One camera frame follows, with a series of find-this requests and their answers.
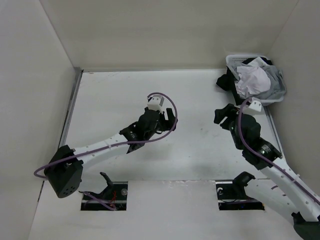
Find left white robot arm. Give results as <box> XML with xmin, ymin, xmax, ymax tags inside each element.
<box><xmin>43</xmin><ymin>108</ymin><xmax>178</xmax><ymax>199</ymax></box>

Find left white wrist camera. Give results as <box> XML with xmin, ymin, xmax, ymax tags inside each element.
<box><xmin>147</xmin><ymin>95</ymin><xmax>165</xmax><ymax>112</ymax></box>

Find black tank top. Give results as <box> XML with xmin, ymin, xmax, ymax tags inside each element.
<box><xmin>216</xmin><ymin>54</ymin><xmax>273</xmax><ymax>105</ymax></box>

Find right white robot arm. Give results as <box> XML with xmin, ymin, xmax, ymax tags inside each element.
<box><xmin>213</xmin><ymin>101</ymin><xmax>320</xmax><ymax>240</ymax></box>

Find white garment in basket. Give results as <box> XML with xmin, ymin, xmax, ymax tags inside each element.
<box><xmin>247</xmin><ymin>57</ymin><xmax>269</xmax><ymax>68</ymax></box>

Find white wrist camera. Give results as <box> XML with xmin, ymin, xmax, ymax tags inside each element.
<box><xmin>147</xmin><ymin>95</ymin><xmax>165</xmax><ymax>112</ymax></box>
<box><xmin>244</xmin><ymin>98</ymin><xmax>263</xmax><ymax>115</ymax></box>

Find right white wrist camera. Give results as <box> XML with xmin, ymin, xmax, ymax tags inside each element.
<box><xmin>244</xmin><ymin>98</ymin><xmax>263</xmax><ymax>115</ymax></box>

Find white tank top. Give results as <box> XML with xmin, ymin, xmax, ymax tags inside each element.
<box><xmin>235</xmin><ymin>66</ymin><xmax>271</xmax><ymax>98</ymax></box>

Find white plastic laundry basket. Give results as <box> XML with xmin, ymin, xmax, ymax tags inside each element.
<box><xmin>225</xmin><ymin>53</ymin><xmax>287</xmax><ymax>106</ymax></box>

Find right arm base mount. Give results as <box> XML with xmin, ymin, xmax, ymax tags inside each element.
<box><xmin>215</xmin><ymin>171</ymin><xmax>265</xmax><ymax>211</ymax></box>

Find grey tank top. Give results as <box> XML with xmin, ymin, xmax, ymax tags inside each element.
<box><xmin>257</xmin><ymin>65</ymin><xmax>287</xmax><ymax>102</ymax></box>

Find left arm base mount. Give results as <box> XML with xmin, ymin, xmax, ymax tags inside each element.
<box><xmin>80</xmin><ymin>172</ymin><xmax>129</xmax><ymax>212</ymax></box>

